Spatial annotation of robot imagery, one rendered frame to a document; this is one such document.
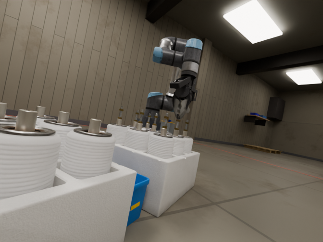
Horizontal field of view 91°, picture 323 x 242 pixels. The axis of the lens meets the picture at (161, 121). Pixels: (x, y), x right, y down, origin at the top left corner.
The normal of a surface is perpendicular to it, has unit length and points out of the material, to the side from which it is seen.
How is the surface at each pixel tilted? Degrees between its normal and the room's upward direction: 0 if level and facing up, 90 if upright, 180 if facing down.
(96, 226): 90
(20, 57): 90
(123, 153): 90
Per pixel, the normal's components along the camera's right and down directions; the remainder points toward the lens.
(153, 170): -0.47, -0.10
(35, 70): 0.55, 0.10
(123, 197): 0.86, 0.16
